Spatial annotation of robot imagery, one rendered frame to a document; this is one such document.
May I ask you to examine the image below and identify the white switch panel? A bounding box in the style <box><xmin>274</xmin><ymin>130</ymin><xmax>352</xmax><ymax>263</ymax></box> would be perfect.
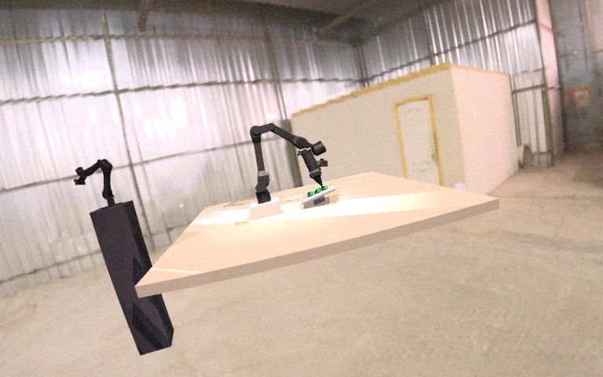
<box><xmin>301</xmin><ymin>183</ymin><xmax>336</xmax><ymax>207</ymax></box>

